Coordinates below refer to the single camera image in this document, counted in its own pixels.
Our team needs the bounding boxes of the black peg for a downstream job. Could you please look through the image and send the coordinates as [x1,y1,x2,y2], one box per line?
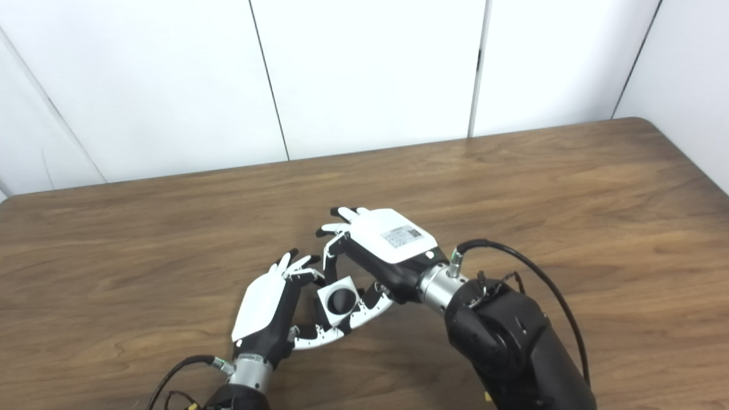
[313,288,356,326]

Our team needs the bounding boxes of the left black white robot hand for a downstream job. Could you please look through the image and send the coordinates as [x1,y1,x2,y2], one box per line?
[231,248,348,368]

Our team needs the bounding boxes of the thin black wrist wire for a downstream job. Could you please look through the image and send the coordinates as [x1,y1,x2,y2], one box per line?
[470,270,526,304]
[165,390,203,410]

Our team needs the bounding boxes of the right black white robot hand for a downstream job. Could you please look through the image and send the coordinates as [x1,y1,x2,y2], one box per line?
[315,207,448,331]

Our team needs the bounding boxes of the thick black left wrist cable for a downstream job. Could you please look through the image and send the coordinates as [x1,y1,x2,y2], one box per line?
[147,355,235,410]

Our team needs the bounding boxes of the white square piece with hole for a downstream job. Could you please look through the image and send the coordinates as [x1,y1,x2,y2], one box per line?
[317,276,365,327]

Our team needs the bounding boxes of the thin black right wrist wire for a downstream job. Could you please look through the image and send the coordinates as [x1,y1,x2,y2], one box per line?
[470,270,526,304]

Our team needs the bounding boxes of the thin black left wrist wire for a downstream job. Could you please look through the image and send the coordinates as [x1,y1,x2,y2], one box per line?
[165,390,203,410]

